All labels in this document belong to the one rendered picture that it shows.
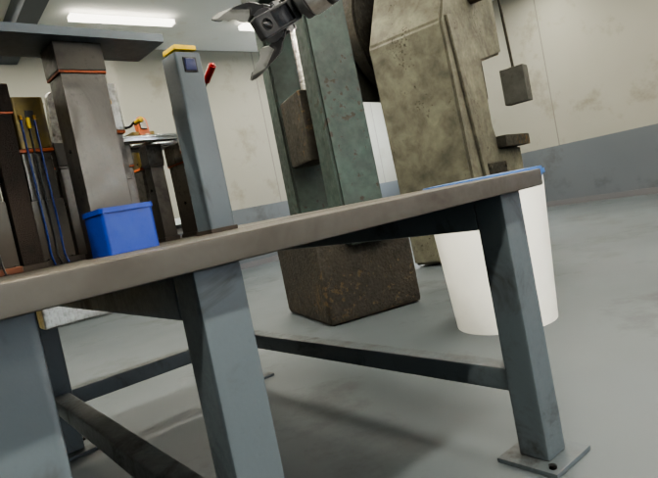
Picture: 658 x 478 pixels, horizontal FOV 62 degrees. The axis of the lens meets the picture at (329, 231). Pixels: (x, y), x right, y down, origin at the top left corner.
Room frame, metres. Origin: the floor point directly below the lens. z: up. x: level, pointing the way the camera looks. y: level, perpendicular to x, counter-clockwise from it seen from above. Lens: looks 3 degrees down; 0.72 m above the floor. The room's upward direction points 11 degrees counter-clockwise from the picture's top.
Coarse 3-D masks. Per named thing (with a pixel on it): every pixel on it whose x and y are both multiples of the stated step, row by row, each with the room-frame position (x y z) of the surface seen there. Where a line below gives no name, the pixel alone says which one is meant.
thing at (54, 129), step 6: (48, 96) 1.31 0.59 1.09; (48, 102) 1.31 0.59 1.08; (48, 108) 1.31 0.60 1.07; (54, 108) 1.32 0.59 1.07; (48, 114) 1.32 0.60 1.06; (54, 114) 1.32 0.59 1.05; (48, 120) 1.32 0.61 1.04; (54, 120) 1.32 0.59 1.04; (48, 126) 1.33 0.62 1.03; (54, 126) 1.32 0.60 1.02; (54, 132) 1.32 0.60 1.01; (60, 132) 1.33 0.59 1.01; (54, 138) 1.32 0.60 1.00; (60, 138) 1.33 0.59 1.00
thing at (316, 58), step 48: (288, 48) 3.93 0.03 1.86; (336, 48) 3.21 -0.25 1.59; (288, 96) 3.89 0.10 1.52; (336, 96) 3.18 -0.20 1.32; (288, 144) 3.73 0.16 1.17; (336, 144) 3.16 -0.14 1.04; (288, 192) 3.98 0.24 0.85; (336, 192) 3.18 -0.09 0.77; (384, 240) 3.31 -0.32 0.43; (288, 288) 3.79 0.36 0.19; (336, 288) 3.17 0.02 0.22; (384, 288) 3.29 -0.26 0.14
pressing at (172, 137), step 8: (128, 136) 1.49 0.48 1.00; (136, 136) 1.51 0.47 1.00; (144, 136) 1.52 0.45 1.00; (152, 136) 1.54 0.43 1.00; (160, 136) 1.55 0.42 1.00; (168, 136) 1.57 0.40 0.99; (176, 136) 1.59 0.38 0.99; (136, 144) 1.62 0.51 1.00; (144, 144) 1.65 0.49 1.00; (168, 144) 1.74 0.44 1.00; (136, 152) 1.70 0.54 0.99
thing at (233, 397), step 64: (512, 192) 1.28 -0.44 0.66; (512, 256) 1.26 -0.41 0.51; (64, 320) 1.73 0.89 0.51; (192, 320) 0.80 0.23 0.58; (512, 320) 1.28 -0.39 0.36; (64, 384) 1.95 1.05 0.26; (128, 384) 2.10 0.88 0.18; (256, 384) 0.81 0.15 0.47; (512, 384) 1.30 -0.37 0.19; (128, 448) 1.29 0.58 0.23; (256, 448) 0.80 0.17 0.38; (512, 448) 1.35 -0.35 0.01; (576, 448) 1.29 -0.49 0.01
